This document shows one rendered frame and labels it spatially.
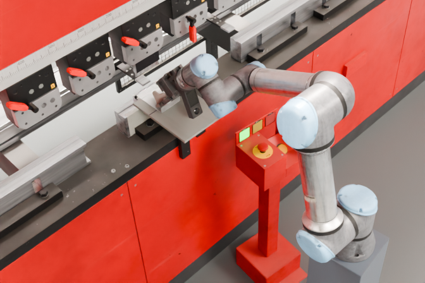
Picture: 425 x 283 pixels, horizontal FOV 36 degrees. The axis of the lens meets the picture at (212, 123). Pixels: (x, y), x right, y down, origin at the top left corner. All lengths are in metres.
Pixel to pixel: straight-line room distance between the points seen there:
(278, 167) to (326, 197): 0.60
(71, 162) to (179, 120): 0.38
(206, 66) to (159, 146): 0.46
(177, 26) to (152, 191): 0.60
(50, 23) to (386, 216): 1.94
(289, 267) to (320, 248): 1.05
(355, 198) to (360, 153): 1.52
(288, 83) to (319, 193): 0.32
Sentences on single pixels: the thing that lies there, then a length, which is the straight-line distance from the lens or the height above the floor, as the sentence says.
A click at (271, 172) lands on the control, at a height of 0.74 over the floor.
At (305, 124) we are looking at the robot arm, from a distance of 1.59.
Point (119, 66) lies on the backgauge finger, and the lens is 2.41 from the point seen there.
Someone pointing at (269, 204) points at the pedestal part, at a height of 0.48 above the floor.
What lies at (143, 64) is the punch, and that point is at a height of 1.12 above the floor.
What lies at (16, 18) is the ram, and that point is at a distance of 1.80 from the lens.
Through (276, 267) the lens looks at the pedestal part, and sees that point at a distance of 2.85.
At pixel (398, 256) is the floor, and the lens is 3.10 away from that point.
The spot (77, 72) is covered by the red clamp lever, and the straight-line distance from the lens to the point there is 1.94.
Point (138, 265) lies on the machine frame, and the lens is 2.60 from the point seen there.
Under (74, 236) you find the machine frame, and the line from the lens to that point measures 2.23.
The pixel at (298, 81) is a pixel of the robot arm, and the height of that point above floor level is 1.32.
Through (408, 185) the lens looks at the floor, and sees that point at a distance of 3.37.
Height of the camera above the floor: 2.50
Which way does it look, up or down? 44 degrees down
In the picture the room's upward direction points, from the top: 3 degrees counter-clockwise
